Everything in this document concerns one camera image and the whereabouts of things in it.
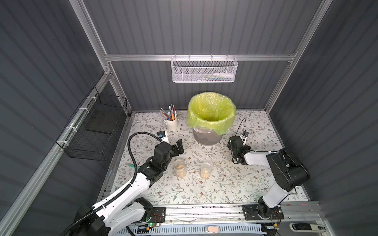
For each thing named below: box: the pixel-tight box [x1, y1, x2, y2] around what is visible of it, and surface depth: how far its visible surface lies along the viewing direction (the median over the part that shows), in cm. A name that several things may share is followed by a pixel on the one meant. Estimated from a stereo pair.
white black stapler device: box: [289, 222, 327, 233], surface depth 68 cm
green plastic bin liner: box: [186, 91, 237, 136], surface depth 92 cm
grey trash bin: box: [192, 126, 223, 146], surface depth 98 cm
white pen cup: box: [163, 114, 179, 131], surface depth 107 cm
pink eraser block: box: [207, 226, 220, 234], surface depth 69 cm
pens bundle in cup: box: [159, 103, 177, 121], surface depth 106 cm
